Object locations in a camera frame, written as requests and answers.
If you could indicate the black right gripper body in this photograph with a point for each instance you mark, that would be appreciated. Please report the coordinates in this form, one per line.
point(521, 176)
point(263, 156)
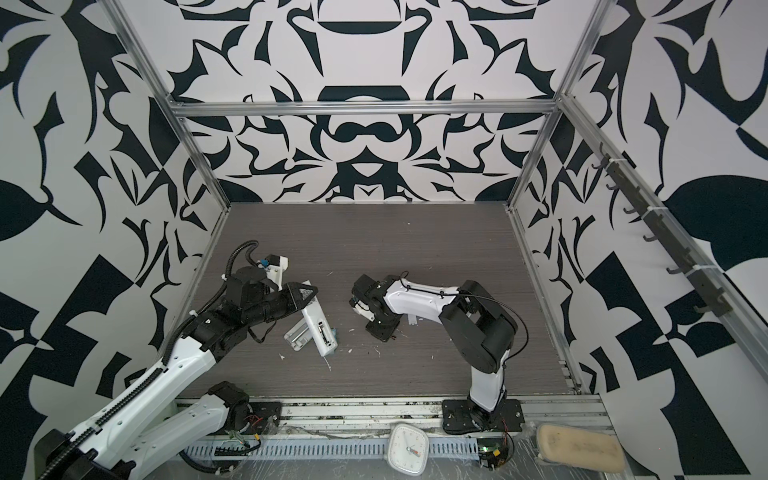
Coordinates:
point(379, 328)

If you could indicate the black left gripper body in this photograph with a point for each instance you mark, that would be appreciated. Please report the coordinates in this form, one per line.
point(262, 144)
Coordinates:
point(273, 303)

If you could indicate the white remote control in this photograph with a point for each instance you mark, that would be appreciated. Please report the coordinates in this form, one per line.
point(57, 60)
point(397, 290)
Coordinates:
point(319, 328)

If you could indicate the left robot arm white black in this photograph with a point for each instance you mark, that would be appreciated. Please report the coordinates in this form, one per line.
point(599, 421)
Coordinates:
point(127, 439)

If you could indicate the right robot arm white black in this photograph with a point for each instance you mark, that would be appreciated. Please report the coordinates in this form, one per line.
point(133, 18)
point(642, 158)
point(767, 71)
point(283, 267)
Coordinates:
point(480, 327)

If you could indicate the white battery cover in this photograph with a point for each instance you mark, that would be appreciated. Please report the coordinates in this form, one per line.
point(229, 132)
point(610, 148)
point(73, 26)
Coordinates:
point(298, 336)

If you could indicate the white square clock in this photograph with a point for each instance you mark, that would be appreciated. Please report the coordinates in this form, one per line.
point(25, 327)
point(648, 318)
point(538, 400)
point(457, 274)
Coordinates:
point(408, 449)

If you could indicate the small green circuit board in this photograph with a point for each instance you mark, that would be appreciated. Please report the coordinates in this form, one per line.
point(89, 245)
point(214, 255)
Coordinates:
point(493, 453)

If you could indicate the beige foam pad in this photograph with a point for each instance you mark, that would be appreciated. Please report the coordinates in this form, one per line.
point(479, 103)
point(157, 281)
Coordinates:
point(580, 448)

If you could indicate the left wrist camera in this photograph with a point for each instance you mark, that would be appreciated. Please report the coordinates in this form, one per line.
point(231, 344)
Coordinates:
point(275, 267)

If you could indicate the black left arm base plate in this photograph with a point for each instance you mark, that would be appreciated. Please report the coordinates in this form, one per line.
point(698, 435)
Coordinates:
point(262, 417)

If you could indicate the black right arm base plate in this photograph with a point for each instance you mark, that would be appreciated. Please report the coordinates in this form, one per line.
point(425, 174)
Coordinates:
point(460, 417)

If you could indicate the white slotted cable duct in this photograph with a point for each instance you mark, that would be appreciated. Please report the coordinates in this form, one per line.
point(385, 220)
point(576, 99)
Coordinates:
point(333, 449)

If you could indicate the aluminium frame top bar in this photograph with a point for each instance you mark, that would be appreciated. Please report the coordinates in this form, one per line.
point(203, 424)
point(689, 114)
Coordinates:
point(371, 107)

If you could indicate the aluminium frame corner post left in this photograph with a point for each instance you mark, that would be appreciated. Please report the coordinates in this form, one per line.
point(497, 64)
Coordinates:
point(131, 41)

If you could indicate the aluminium frame corner post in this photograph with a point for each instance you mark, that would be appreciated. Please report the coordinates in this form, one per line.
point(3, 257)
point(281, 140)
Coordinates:
point(131, 41)
point(585, 47)

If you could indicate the black hook rail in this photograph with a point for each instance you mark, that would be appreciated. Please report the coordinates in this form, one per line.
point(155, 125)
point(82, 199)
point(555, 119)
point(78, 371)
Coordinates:
point(666, 230)

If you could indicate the aluminium frame corner post right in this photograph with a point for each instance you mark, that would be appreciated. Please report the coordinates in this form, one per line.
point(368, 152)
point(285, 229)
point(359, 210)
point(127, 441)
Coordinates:
point(585, 47)

